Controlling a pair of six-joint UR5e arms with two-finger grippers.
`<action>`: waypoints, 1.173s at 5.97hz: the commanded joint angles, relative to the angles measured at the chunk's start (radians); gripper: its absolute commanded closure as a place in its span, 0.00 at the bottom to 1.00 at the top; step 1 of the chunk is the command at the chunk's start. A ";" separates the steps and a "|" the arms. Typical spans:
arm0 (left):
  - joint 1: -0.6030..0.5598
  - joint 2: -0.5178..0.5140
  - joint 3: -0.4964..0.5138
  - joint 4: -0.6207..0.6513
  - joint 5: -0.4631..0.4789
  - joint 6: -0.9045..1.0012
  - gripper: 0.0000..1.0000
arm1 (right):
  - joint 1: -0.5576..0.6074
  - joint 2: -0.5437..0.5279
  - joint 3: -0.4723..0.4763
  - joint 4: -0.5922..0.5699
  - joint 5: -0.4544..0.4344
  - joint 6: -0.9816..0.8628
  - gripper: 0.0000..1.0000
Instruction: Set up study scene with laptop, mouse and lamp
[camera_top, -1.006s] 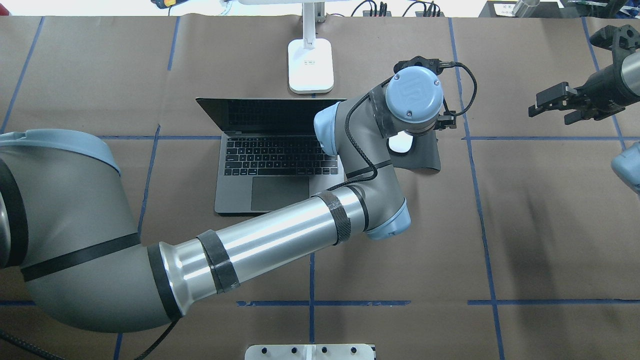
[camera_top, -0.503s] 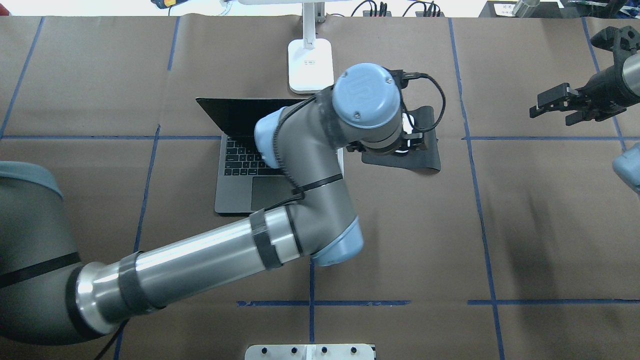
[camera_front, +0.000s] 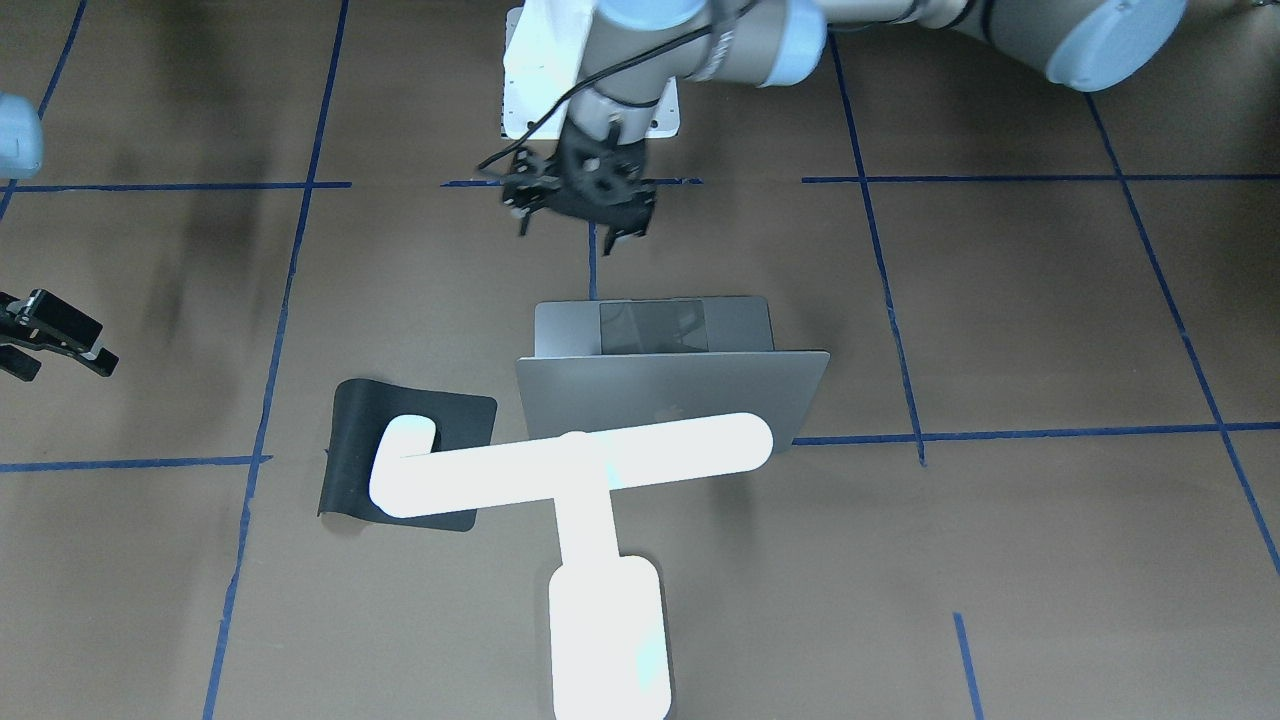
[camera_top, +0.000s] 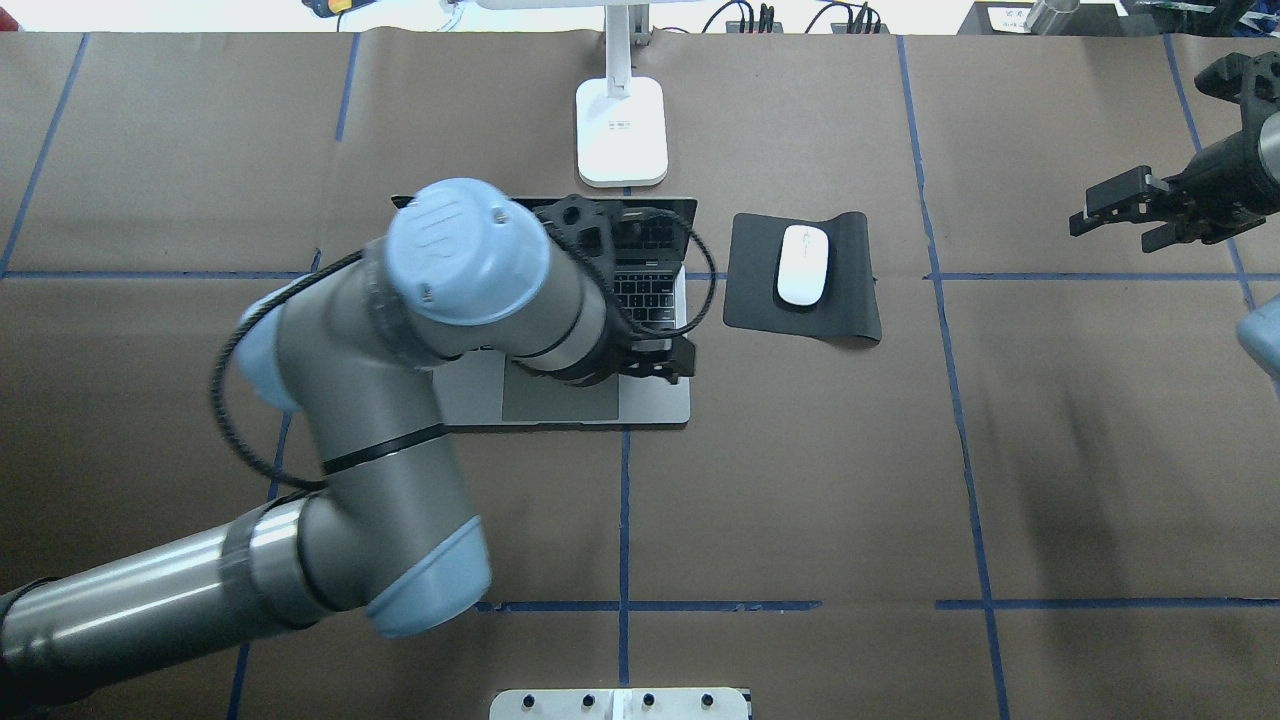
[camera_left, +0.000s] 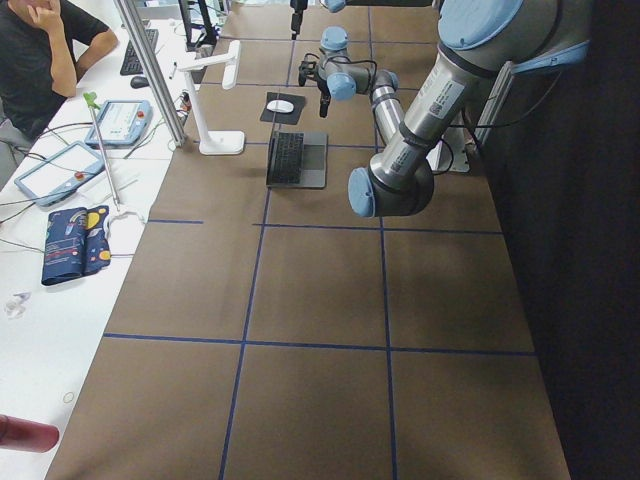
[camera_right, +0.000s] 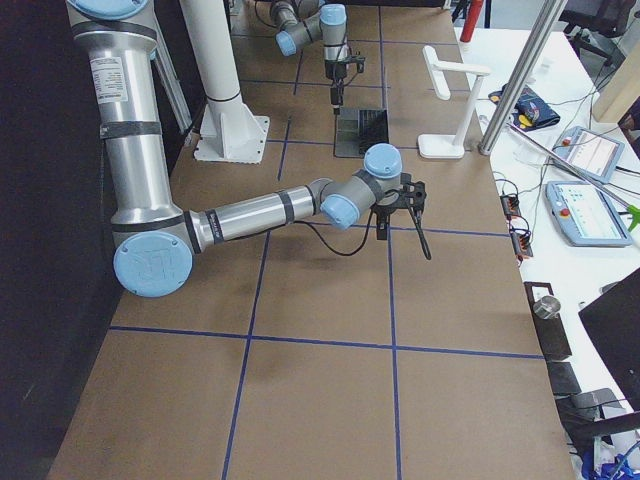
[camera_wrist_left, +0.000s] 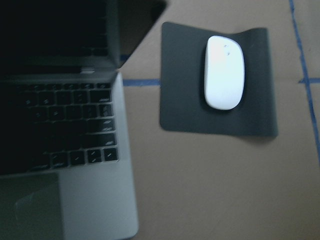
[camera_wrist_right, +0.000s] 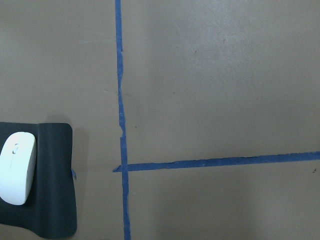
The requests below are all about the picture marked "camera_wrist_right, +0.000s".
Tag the black mouse pad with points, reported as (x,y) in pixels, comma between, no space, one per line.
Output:
(50,210)

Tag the white computer mouse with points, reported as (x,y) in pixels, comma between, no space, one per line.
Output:
(17,166)

